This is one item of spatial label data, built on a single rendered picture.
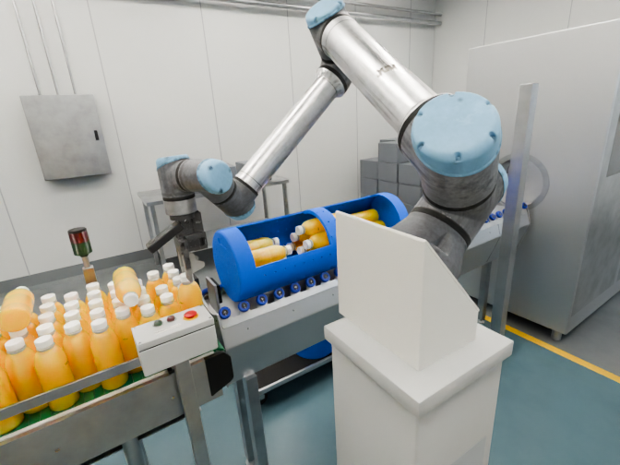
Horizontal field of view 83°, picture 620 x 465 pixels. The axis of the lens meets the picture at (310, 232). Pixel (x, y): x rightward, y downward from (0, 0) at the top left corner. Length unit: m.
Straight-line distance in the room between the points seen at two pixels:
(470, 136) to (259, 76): 4.56
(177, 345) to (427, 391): 0.64
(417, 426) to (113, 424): 0.86
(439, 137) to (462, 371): 0.48
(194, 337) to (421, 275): 0.64
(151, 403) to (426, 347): 0.84
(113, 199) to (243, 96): 2.04
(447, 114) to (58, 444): 1.24
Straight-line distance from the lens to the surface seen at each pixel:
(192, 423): 1.26
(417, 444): 0.86
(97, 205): 4.68
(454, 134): 0.68
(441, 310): 0.79
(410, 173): 4.79
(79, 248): 1.61
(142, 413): 1.29
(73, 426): 1.26
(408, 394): 0.77
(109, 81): 4.65
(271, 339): 1.46
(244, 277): 1.27
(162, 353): 1.05
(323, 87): 1.17
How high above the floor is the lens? 1.63
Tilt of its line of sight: 19 degrees down
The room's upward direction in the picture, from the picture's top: 4 degrees counter-clockwise
